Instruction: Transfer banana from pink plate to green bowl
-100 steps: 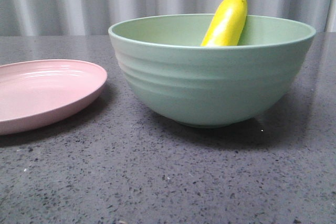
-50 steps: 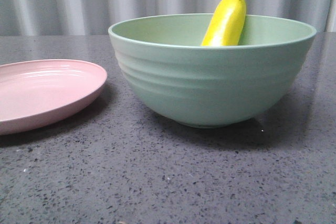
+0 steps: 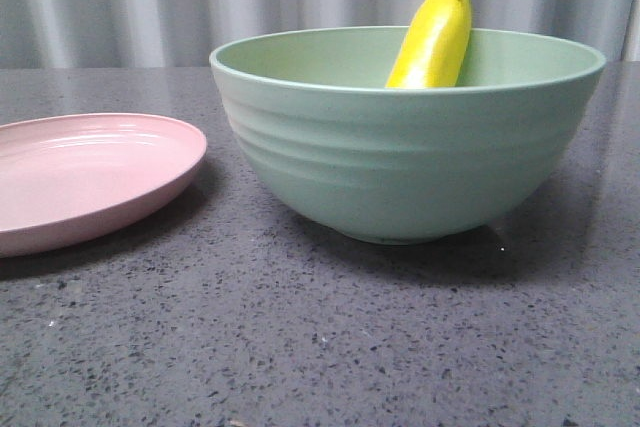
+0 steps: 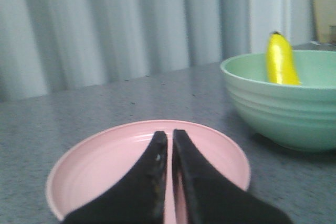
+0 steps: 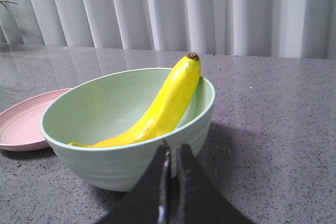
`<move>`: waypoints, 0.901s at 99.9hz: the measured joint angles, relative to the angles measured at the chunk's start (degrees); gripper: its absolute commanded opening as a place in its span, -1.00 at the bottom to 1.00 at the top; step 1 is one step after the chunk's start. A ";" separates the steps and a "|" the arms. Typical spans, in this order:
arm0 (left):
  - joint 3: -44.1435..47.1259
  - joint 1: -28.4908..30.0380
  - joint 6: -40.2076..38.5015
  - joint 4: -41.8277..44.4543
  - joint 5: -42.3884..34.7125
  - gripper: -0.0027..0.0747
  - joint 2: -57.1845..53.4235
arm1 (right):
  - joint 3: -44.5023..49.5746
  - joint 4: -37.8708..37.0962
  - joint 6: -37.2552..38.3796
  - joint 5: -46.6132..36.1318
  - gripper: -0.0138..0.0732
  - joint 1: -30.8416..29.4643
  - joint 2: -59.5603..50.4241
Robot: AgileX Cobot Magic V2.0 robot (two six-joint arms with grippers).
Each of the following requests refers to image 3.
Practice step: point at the green ribbed bowl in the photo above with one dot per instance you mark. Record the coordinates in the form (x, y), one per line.
(312, 114)

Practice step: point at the pink plate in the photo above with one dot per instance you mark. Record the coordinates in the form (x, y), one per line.
(69, 179)

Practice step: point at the yellow banana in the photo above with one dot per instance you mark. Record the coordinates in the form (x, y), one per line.
(434, 47)

